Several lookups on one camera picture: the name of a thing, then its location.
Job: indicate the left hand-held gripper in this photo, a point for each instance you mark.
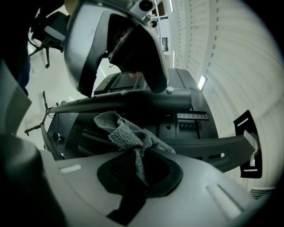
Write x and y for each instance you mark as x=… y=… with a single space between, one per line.
x=124 y=6

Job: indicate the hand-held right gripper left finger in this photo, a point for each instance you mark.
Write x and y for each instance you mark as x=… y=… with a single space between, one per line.
x=84 y=188

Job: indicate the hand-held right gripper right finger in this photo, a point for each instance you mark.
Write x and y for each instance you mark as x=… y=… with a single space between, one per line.
x=199 y=199

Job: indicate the black TV stand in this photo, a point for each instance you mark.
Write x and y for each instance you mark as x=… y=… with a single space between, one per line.
x=133 y=99

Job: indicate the grey cloth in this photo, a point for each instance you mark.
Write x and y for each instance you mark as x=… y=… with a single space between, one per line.
x=128 y=135

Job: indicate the person's left forearm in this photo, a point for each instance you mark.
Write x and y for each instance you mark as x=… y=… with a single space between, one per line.
x=67 y=3

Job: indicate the black armrest office chair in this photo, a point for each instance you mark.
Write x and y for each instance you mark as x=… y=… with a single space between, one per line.
x=55 y=28

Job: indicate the long ceiling light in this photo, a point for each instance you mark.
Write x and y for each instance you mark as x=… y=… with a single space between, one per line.
x=171 y=5
x=174 y=58

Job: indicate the ceiling air vent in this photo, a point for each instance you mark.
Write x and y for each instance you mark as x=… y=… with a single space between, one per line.
x=261 y=193

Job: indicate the large black television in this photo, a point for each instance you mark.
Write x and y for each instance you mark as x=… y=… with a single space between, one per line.
x=204 y=124

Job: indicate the person's dark trousers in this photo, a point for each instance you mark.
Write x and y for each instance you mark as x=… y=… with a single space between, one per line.
x=24 y=71

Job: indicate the rectangular ceiling light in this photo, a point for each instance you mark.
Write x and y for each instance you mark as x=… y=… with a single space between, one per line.
x=202 y=82

